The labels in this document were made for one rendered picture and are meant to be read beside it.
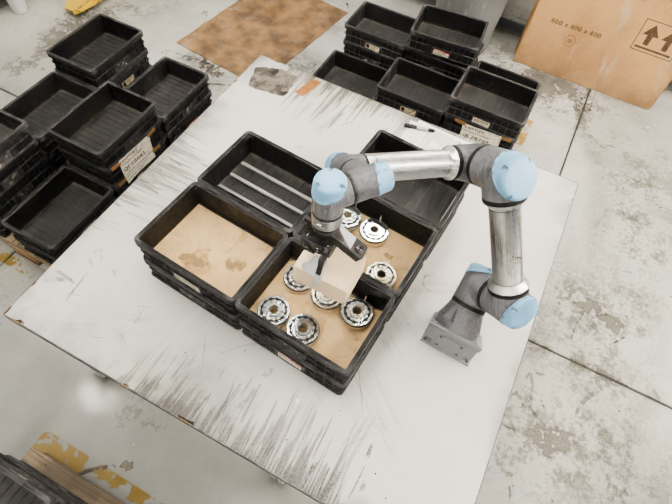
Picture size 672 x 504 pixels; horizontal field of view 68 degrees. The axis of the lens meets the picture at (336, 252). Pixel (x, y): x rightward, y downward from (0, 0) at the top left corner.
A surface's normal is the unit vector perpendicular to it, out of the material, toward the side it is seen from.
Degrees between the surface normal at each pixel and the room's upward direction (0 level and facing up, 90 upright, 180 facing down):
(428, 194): 0
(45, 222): 0
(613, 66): 73
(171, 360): 0
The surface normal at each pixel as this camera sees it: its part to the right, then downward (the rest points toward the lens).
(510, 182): 0.37, 0.25
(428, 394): 0.07, -0.53
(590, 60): -0.41, 0.54
